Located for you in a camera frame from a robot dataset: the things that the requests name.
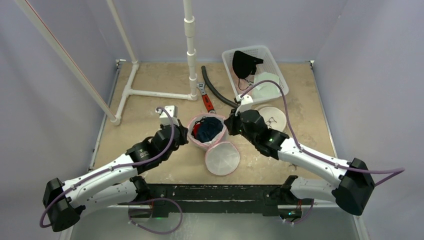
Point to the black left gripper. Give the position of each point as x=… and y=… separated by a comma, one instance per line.
x=183, y=136

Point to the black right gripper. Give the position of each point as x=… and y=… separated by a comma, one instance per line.
x=231, y=124

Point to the dark blue bra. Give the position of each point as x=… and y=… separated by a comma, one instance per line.
x=209, y=129

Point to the pink-rimmed mesh laundry bag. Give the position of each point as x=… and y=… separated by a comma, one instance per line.
x=221, y=156

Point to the pale green bra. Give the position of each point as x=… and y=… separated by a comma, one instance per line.
x=267, y=89

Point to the black bra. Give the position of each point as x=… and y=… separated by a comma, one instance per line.
x=244, y=65

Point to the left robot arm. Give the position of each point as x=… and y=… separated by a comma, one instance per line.
x=118, y=182

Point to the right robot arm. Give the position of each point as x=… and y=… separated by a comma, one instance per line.
x=349, y=184

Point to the red bra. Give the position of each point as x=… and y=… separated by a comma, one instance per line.
x=195, y=129

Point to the pink bra in basket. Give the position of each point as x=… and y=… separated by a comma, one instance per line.
x=242, y=85

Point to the white plastic basket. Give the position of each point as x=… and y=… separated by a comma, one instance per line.
x=269, y=65

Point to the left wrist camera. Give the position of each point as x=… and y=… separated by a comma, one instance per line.
x=168, y=115

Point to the red-handled adjustable wrench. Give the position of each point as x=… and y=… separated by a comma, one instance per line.
x=205, y=98

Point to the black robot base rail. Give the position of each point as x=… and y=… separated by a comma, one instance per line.
x=267, y=200

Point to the white PVC pipe frame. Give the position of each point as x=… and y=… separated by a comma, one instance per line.
x=115, y=118

